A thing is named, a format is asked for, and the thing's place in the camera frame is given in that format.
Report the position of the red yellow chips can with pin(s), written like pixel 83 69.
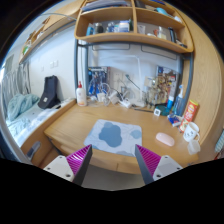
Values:
pixel 189 114

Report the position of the pink computer mouse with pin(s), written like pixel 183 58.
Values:
pixel 165 139

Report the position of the black backpack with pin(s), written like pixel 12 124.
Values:
pixel 49 96

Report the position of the grey blue mouse pad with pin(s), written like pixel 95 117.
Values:
pixel 114 137

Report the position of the blue spray bottle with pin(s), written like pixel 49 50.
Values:
pixel 178 101

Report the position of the colourful figure box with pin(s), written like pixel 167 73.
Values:
pixel 167 80

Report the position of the wooden wall shelf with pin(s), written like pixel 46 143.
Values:
pixel 152 22

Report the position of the small clear plastic cup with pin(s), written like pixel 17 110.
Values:
pixel 193 147

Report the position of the teal blanket on bed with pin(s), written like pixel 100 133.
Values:
pixel 20 104

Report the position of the white mug with face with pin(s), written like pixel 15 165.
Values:
pixel 191 132

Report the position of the blue robot model box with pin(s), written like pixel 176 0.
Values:
pixel 98 80

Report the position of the white lotion pump bottle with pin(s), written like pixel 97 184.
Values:
pixel 81 95

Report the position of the white power strip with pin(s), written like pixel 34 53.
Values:
pixel 125 103

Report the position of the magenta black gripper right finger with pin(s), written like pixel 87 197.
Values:
pixel 147 161

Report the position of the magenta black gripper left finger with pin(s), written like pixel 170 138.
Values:
pixel 78 162

